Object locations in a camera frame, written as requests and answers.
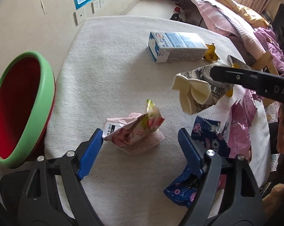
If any blue white milk carton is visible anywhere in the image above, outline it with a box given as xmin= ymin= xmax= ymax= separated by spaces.
xmin=148 ymin=31 xmax=209 ymax=63

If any black shoe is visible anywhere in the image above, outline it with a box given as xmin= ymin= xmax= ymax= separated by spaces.
xmin=169 ymin=13 xmax=183 ymax=23

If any pink drink carton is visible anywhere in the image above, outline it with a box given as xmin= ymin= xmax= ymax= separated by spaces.
xmin=102 ymin=99 xmax=165 ymax=156

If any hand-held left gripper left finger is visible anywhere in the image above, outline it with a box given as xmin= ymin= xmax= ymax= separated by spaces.
xmin=17 ymin=128 xmax=103 ymax=226

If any crushed printed paper cup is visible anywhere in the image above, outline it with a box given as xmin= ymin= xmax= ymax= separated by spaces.
xmin=172 ymin=62 xmax=234 ymax=115

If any purple garment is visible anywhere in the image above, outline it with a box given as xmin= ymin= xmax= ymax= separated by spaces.
xmin=254 ymin=27 xmax=284 ymax=76

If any pink plastic bag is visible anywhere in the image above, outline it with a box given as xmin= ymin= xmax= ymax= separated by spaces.
xmin=217 ymin=92 xmax=259 ymax=165

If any bed with pink sheet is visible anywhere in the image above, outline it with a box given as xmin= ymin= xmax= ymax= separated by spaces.
xmin=183 ymin=0 xmax=274 ymax=69

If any navy blue snack wrapper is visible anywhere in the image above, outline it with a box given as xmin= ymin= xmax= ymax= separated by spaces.
xmin=163 ymin=116 xmax=229 ymax=208

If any yellow pillow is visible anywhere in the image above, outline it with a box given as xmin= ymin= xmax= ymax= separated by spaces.
xmin=201 ymin=0 xmax=269 ymax=29

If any large white wall socket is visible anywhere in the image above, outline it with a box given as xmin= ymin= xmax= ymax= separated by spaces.
xmin=91 ymin=0 xmax=101 ymax=15

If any yellow snack wrapper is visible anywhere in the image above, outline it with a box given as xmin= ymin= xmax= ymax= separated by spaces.
xmin=203 ymin=43 xmax=221 ymax=62

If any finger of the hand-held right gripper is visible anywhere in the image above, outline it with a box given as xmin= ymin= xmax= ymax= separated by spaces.
xmin=210 ymin=65 xmax=262 ymax=92

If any white table cloth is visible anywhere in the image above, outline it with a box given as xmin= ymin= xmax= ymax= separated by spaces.
xmin=0 ymin=16 xmax=273 ymax=226

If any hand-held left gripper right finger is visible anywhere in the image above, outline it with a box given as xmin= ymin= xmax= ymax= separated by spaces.
xmin=178 ymin=128 xmax=266 ymax=226

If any light wooden frame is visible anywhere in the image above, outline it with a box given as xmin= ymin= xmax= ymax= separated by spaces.
xmin=251 ymin=50 xmax=281 ymax=106

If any red bin with green rim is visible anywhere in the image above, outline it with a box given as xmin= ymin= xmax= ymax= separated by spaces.
xmin=0 ymin=50 xmax=56 ymax=169

